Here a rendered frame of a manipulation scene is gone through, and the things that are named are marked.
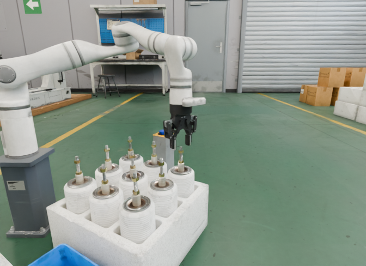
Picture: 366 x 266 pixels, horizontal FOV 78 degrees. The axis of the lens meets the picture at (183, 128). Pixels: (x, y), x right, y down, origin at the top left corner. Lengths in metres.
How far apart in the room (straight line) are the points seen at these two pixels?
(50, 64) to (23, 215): 0.55
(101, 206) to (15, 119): 0.43
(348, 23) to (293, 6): 1.32
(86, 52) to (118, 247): 0.64
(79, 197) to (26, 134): 0.31
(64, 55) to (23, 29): 6.05
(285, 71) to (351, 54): 1.52
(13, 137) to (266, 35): 5.53
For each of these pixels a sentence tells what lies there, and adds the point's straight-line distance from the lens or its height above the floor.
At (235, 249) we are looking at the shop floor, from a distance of 0.90.
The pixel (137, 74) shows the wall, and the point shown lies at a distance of 5.82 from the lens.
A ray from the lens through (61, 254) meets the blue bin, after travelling 0.82.
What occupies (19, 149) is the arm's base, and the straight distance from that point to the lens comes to 0.96.
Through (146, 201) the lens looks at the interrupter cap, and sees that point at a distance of 0.65.
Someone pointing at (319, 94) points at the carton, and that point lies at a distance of 4.20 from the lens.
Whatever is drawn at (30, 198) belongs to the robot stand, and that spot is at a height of 0.16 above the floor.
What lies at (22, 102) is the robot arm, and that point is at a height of 0.49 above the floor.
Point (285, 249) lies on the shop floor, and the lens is 0.95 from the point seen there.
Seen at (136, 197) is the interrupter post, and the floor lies 0.28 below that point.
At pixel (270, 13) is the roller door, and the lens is 6.02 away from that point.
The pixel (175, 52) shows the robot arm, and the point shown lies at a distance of 0.69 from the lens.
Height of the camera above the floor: 0.61
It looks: 15 degrees down
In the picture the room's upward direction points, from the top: straight up
